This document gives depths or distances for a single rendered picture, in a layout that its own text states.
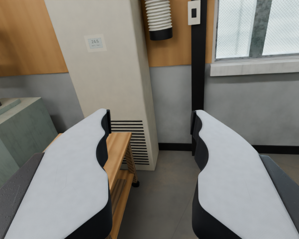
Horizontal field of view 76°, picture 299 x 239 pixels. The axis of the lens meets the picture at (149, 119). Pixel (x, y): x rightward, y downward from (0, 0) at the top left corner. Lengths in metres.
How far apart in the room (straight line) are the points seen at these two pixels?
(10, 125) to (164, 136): 1.26
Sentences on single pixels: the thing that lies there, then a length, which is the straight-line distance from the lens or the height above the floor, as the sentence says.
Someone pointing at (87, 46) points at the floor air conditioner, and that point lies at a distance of 1.36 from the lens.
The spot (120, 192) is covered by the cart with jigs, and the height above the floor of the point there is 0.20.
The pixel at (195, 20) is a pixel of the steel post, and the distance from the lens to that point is 1.38.
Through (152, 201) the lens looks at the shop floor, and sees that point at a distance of 1.59.
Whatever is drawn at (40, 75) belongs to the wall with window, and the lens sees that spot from 2.06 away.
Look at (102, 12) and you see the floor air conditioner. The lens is 1.28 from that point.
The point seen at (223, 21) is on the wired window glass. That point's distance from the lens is 1.58.
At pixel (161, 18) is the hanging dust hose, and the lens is 1.32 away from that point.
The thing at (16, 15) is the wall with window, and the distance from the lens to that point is 1.98.
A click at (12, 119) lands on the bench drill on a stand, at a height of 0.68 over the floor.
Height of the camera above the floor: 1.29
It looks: 31 degrees down
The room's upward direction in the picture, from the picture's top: 8 degrees counter-clockwise
